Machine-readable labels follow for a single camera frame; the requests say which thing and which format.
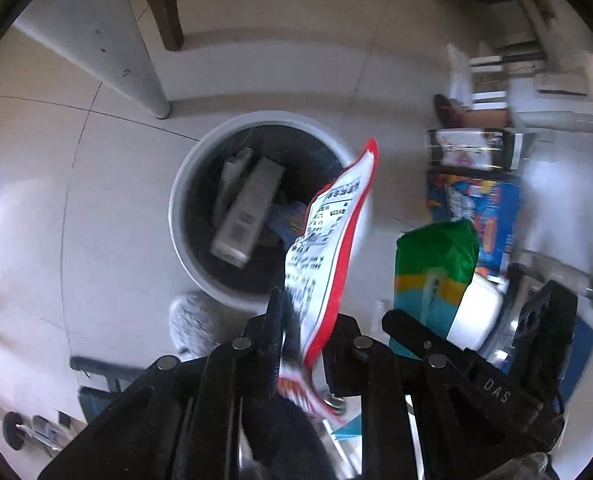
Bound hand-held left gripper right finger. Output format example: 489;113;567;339
321;312;539;480

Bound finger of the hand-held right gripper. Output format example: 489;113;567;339
510;280;578;402
381;309;483;377

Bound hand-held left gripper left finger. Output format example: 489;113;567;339
39;287;290;480

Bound green blue packet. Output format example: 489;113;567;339
389;217;504;361

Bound red white snack wrapper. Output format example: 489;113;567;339
276;137;381;421

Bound small blue packet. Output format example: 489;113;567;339
264;200;309;241

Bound long white box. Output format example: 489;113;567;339
210;156;284;268

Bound white bin with black bag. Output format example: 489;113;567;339
169;111;372;311

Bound person's legs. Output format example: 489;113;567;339
241;395;337;480

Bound blue printed box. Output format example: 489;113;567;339
426;172;522;281

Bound white black printed box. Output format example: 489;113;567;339
426;127;527;173

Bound grey table leg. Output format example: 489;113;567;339
11;0;172;120

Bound dark wooden chair leg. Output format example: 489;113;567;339
121;0;184;52

